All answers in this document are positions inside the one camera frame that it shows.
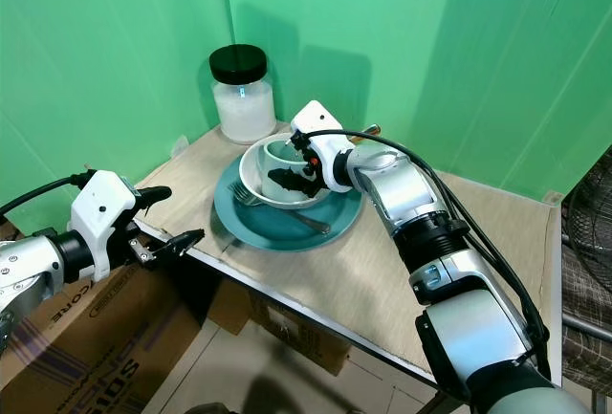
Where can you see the white cup with teal inside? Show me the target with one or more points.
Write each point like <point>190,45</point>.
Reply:
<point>279,154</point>

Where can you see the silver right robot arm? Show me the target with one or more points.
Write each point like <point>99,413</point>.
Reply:
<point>449,242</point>

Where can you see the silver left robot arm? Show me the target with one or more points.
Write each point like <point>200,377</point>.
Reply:
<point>29,285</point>

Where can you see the silver metal fork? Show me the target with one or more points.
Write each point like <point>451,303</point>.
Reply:
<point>282,211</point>

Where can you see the white bowl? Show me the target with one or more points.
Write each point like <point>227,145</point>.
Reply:
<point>253,177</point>

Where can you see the teal round plate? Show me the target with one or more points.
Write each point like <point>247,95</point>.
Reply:
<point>273,230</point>

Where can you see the small white table clip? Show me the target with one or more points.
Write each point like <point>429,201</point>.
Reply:
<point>180,144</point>

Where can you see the glass jar with black lid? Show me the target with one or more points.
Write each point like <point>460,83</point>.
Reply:
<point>244,108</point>

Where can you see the small brown cardboard box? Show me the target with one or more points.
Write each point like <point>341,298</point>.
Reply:
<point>277,328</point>

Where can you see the grey robot torso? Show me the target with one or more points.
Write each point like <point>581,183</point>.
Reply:
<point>531,397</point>

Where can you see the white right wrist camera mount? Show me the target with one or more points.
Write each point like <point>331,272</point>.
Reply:
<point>320,132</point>

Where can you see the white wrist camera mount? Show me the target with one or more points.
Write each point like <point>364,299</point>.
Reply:
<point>320,132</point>
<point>103,213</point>

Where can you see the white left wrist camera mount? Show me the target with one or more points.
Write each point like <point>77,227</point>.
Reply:
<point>103,213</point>

